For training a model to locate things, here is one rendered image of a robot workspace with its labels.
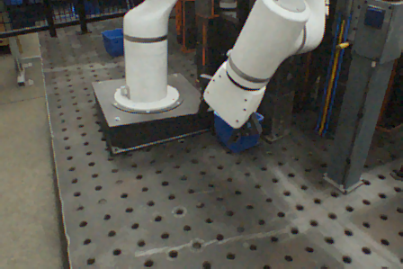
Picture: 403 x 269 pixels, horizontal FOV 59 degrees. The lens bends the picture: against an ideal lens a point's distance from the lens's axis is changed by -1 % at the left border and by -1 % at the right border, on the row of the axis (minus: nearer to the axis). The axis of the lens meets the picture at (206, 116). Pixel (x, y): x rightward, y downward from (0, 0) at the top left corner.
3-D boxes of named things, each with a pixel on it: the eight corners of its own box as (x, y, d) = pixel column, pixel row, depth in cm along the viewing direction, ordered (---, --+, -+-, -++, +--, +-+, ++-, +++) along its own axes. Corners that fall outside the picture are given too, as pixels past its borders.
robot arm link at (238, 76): (219, 52, 62) (213, 65, 64) (255, 85, 60) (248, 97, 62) (247, 39, 67) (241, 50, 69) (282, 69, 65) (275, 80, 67)
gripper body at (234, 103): (215, 58, 64) (196, 99, 72) (256, 96, 61) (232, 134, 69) (240, 47, 69) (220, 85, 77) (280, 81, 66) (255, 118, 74)
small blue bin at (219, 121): (263, 144, 101) (265, 117, 96) (235, 156, 96) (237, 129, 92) (237, 127, 109) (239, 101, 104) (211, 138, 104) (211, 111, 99)
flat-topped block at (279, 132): (291, 136, 105) (314, -27, 81) (270, 145, 101) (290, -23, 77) (266, 121, 112) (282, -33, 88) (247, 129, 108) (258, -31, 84)
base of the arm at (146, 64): (125, 116, 97) (120, 49, 88) (107, 89, 111) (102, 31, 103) (189, 105, 105) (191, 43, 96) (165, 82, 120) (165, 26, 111)
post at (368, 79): (364, 183, 87) (420, -1, 64) (345, 195, 84) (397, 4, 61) (339, 166, 92) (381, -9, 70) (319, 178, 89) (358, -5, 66)
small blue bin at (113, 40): (133, 53, 160) (130, 34, 155) (112, 58, 155) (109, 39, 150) (123, 46, 167) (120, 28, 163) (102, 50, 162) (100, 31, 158)
